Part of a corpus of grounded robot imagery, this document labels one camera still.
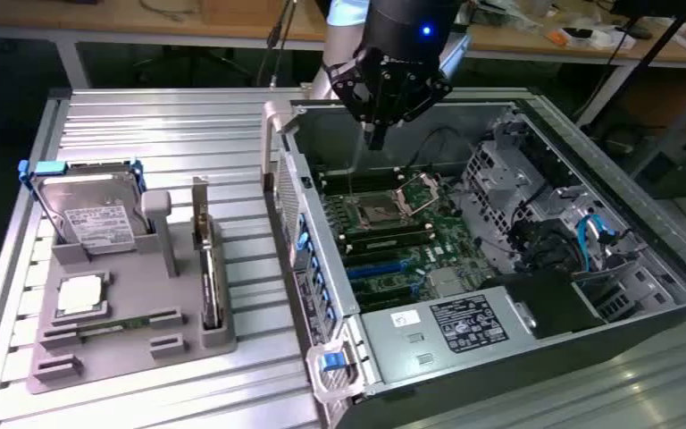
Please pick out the open black PC case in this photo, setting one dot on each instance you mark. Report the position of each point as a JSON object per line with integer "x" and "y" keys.
{"x": 480, "y": 116}

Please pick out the black stand pole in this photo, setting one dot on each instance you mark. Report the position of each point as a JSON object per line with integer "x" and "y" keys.
{"x": 673, "y": 36}

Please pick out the black plastic shroud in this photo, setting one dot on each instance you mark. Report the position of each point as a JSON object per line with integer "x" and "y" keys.
{"x": 545, "y": 304}

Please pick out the black monitor base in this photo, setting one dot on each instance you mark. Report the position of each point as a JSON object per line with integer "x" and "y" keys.
{"x": 646, "y": 6}

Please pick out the blue case latch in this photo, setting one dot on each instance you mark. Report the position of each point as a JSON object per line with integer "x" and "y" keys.
{"x": 332, "y": 362}

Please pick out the blue card retention clip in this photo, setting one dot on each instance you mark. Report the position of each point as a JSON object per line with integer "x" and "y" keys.
{"x": 326, "y": 298}
{"x": 304, "y": 232}
{"x": 314, "y": 263}
{"x": 330, "y": 319}
{"x": 321, "y": 280}

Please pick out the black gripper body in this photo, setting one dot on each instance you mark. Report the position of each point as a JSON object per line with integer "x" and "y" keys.
{"x": 402, "y": 31}

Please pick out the black office chair base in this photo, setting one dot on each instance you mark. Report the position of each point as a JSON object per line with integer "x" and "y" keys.
{"x": 200, "y": 62}

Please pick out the thin metal locking lever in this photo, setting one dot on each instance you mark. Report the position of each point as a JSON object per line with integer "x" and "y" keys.
{"x": 350, "y": 179}

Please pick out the green motherboard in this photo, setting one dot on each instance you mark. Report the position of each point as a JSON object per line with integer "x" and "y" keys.
{"x": 438, "y": 223}

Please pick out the metal disk bay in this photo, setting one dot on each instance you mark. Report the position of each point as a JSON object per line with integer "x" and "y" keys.
{"x": 646, "y": 290}

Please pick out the long black expansion slot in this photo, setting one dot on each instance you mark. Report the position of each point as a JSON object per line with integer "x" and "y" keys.
{"x": 385, "y": 295}

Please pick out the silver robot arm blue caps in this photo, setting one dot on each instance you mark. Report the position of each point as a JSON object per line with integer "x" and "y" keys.
{"x": 337, "y": 49}

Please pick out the small orange object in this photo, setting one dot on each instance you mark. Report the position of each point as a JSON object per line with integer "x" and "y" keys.
{"x": 554, "y": 37}

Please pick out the wooden desk white frame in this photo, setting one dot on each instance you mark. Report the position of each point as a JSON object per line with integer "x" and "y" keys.
{"x": 50, "y": 18}
{"x": 593, "y": 53}

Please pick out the CPU socket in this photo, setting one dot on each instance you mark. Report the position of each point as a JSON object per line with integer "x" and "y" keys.
{"x": 378, "y": 210}

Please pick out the blue expansion slot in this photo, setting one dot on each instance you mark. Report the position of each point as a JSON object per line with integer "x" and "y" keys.
{"x": 376, "y": 269}

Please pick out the perforated metal drive cage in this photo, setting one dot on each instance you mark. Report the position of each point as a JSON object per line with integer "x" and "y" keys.
{"x": 498, "y": 179}

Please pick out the silver CPU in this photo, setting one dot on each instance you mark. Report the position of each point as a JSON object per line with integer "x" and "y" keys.
{"x": 81, "y": 295}

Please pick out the silver hard disk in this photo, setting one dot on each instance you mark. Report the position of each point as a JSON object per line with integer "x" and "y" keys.
{"x": 93, "y": 210}

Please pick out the green RAM stick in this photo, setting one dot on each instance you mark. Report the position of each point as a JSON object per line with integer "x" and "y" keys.
{"x": 116, "y": 325}

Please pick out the graphics card with black fan shroud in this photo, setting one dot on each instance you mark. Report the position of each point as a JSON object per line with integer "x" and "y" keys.
{"x": 212, "y": 290}

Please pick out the grey power supply unit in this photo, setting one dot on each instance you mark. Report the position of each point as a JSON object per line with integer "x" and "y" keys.
{"x": 397, "y": 357}

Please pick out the grey parts rack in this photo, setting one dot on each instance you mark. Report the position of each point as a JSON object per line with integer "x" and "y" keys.
{"x": 134, "y": 290}

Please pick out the blue disk carrier bracket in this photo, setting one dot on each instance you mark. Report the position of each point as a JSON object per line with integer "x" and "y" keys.
{"x": 50, "y": 168}

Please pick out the green circuit board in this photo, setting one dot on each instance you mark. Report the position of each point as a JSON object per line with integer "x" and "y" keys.
{"x": 498, "y": 11}

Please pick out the silver chipset heatsink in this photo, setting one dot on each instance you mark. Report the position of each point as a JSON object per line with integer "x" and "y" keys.
{"x": 446, "y": 281}

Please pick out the black RAM stick white label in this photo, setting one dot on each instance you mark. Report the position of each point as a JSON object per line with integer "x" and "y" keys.
{"x": 388, "y": 242}

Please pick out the metal socket cover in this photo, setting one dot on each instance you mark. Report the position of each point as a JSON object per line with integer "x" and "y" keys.
{"x": 418, "y": 175}

